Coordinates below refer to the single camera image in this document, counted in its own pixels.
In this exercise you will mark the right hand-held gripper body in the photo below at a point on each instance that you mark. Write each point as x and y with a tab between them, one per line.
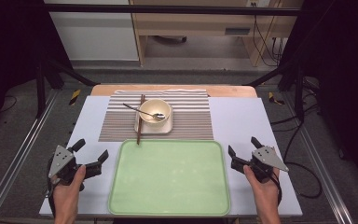
267	158

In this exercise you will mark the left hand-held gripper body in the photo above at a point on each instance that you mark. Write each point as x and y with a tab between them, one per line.
61	161

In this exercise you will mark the brown wooden chopstick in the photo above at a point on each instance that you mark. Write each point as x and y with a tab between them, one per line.
139	130
143	98

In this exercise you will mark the green tray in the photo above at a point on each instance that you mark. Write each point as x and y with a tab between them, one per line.
171	180

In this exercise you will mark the white square plate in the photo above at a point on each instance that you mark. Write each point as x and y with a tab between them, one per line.
155	129

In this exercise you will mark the person's right hand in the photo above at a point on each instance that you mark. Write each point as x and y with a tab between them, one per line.
265	196

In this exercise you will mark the person's left hand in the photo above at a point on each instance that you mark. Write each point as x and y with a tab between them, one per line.
66	199

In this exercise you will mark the yellow black tape strip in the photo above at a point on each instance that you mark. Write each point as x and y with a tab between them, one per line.
74	97
273	98

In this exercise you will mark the striped placemat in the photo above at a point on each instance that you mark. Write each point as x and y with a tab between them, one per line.
192	121

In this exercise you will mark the black metal stand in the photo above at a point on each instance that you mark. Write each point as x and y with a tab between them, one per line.
298	90
40	90

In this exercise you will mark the metal spoon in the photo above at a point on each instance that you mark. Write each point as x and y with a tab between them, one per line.
159	116

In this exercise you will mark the cream bowl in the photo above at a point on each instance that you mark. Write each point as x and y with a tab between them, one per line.
152	107

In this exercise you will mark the white cabinet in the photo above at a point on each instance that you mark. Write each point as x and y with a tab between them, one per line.
96	37

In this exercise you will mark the black curtain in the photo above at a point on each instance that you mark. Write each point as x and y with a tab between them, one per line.
345	77
9	46

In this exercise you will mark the light wooden desk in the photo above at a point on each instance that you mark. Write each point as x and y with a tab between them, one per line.
192	23

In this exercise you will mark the black horizontal bar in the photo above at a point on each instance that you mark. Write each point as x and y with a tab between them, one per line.
167	9

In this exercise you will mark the aluminium rail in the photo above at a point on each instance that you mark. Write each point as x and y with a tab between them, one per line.
18	155
320	161

